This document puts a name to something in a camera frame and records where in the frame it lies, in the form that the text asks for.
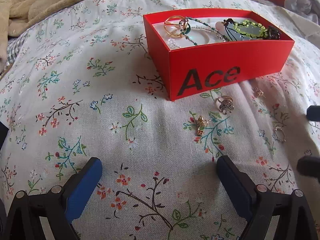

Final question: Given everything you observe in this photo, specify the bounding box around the gold flower earring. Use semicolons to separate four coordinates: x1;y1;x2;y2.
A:
196;115;209;136

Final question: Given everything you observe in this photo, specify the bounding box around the black hair claw clip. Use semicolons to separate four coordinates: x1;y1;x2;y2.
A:
264;26;281;40

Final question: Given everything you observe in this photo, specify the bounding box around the rings and chain cluster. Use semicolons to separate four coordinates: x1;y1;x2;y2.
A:
163;15;226;46

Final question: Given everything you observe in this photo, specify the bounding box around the small rose gold earring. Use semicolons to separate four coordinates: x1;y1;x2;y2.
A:
254;87;265;98

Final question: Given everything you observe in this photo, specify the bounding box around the gold green stone ring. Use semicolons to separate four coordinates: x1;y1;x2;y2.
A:
164;15;193;39

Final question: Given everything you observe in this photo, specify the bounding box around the silver beaded ring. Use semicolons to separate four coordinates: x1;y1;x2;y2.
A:
272;125;287;144

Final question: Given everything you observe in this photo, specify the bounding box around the red Ace cardboard box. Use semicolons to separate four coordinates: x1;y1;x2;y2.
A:
143;8;295;101

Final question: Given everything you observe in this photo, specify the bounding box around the dark flower ring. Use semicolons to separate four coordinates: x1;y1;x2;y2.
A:
216;95;235;116

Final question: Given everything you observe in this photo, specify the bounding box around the clear crystal bead bracelet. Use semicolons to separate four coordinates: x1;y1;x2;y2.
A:
167;26;227;49

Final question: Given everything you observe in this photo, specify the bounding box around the green bead black cord bracelet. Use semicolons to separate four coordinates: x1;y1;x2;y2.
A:
222;18;268;41

